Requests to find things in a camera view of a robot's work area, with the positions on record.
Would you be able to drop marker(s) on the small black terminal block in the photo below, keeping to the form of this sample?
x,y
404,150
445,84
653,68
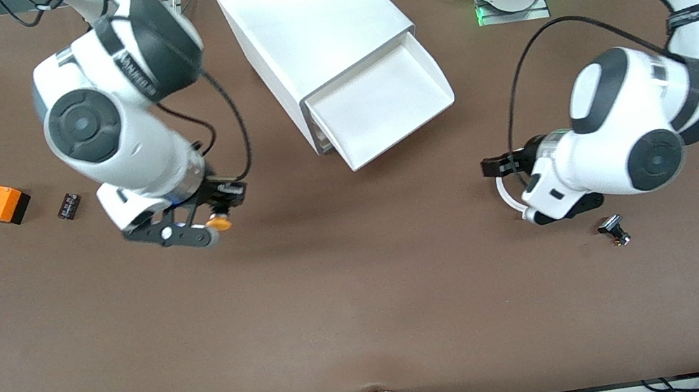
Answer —
x,y
68,206

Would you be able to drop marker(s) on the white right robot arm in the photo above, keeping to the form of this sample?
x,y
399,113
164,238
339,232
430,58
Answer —
x,y
123,156

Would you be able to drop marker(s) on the black knob switch part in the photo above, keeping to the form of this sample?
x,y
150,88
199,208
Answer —
x,y
612,227

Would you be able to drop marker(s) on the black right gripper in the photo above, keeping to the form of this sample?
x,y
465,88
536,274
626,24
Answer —
x,y
218,192

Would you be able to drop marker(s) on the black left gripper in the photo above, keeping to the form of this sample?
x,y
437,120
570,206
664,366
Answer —
x,y
523,161

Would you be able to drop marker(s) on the white curved plastic arc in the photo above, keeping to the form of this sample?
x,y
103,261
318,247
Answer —
x,y
502,193

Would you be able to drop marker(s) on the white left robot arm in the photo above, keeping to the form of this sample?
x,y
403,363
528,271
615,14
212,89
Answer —
x,y
629,128

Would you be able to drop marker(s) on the orange push button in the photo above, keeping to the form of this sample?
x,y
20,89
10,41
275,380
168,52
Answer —
x,y
220,223

